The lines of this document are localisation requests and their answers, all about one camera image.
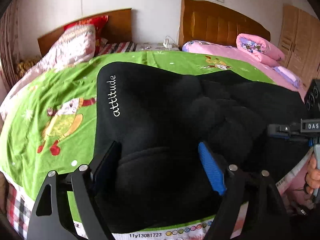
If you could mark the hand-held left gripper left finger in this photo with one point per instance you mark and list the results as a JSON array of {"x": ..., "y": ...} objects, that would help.
[{"x": 106, "y": 165}]

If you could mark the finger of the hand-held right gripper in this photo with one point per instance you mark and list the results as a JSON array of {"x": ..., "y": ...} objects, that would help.
[
  {"x": 292, "y": 136},
  {"x": 282, "y": 128}
]

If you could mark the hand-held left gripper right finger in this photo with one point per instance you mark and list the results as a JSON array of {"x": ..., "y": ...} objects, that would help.
[{"x": 211, "y": 167}]

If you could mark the black pants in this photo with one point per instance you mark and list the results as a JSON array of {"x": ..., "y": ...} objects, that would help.
[{"x": 162, "y": 110}]

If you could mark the person's right hand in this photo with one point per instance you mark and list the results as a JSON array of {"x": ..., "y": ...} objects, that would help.
[{"x": 311, "y": 177}]

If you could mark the purple pillow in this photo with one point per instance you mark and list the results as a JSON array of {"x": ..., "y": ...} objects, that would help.
[{"x": 287, "y": 76}]

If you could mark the pink folded quilt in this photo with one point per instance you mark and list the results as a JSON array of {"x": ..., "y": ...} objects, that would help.
[{"x": 260, "y": 47}]

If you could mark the light wooden wardrobe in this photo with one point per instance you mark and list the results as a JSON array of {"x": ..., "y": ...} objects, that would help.
[{"x": 302, "y": 42}]

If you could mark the green printed cloth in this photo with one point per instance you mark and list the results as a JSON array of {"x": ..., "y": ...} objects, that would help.
[{"x": 62, "y": 90}]

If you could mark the red checked mattress cover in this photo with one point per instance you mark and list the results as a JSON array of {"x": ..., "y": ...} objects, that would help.
[{"x": 18, "y": 212}]

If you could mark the red checked bed sheet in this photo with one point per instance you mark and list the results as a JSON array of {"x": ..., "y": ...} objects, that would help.
[{"x": 117, "y": 47}]

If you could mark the pink white floral quilt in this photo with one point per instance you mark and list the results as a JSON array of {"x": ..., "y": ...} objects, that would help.
[{"x": 72, "y": 47}]

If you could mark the large wooden headboard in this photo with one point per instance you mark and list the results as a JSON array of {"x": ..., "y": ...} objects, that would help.
[{"x": 220, "y": 22}]

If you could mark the brown patterned blanket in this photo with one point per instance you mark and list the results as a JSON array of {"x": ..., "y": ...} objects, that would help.
[{"x": 26, "y": 67}]

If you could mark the cloth-covered nightstand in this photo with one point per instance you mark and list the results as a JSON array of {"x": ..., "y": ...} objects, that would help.
[{"x": 155, "y": 46}]

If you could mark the white charger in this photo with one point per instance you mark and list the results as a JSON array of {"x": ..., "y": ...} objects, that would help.
[{"x": 168, "y": 43}]

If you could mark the red pillow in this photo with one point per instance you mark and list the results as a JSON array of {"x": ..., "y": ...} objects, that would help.
[{"x": 98, "y": 25}]

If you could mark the small wooden headboard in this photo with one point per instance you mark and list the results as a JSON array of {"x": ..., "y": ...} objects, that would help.
[{"x": 117, "y": 25}]

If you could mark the pink patterned curtain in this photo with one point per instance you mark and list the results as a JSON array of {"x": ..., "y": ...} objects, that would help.
[{"x": 10, "y": 45}]

